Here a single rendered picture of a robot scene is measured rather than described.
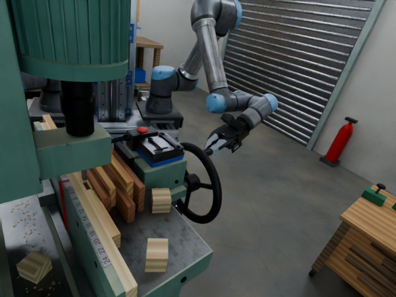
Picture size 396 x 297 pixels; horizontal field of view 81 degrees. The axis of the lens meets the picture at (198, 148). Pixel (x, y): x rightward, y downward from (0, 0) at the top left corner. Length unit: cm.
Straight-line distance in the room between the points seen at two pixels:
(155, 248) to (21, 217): 40
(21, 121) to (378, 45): 319
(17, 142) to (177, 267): 34
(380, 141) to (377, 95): 50
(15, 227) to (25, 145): 34
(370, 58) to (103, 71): 308
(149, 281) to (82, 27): 41
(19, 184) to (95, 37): 26
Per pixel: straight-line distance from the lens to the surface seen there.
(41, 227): 72
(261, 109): 91
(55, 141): 50
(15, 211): 78
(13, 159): 45
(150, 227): 55
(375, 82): 325
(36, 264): 61
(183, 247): 52
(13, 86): 40
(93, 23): 39
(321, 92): 341
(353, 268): 183
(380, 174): 336
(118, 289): 41
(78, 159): 52
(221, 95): 89
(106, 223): 50
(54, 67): 40
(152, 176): 61
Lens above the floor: 132
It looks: 30 degrees down
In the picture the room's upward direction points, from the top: 12 degrees clockwise
